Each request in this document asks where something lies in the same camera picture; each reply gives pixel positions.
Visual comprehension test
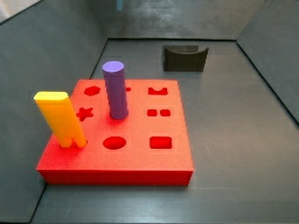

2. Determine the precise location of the red foam shape board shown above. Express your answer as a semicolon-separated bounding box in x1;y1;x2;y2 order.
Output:
36;80;193;186

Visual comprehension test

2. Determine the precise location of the yellow double-prong peg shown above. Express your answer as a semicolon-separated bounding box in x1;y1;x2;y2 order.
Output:
33;91;86;148

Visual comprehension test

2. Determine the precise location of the purple cylinder peg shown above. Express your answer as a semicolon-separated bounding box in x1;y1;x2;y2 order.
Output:
101;61;128;120

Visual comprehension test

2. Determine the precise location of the dark grey curved block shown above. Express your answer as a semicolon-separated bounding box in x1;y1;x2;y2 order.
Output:
162;45;209;72

